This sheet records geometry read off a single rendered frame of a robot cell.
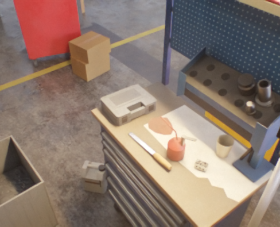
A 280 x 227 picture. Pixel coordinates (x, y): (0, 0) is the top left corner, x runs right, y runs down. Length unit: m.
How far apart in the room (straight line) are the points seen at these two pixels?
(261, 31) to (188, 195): 0.74
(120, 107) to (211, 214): 0.72
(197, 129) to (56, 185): 1.41
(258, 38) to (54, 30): 2.89
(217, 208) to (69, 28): 3.03
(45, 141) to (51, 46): 1.40
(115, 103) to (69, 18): 2.30
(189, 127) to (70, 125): 1.70
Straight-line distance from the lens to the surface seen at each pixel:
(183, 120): 1.65
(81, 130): 2.99
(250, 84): 1.28
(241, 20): 1.36
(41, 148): 2.92
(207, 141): 1.56
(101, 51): 3.60
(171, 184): 1.36
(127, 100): 1.66
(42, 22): 3.79
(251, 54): 1.37
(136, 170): 1.51
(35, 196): 1.98
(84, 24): 5.01
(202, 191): 1.36
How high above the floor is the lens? 2.05
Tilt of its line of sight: 41 degrees down
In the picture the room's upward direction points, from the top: straight up
